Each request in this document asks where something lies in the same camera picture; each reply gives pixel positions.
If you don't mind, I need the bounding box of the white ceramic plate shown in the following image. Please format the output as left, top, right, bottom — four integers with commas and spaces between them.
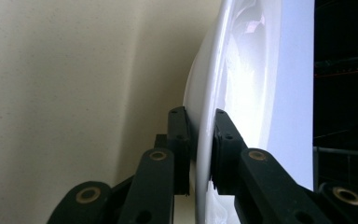
182, 0, 283, 224

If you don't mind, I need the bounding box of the beige plastic tray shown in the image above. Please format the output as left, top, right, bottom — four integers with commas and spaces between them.
0, 0, 231, 224

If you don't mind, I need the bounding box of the white table sheet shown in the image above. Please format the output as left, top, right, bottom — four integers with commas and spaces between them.
260, 0, 315, 191

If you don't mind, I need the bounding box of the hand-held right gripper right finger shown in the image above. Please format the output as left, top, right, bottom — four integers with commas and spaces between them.
210, 108, 250, 195

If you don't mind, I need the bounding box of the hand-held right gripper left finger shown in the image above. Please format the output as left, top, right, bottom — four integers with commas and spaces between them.
167, 105, 191, 196

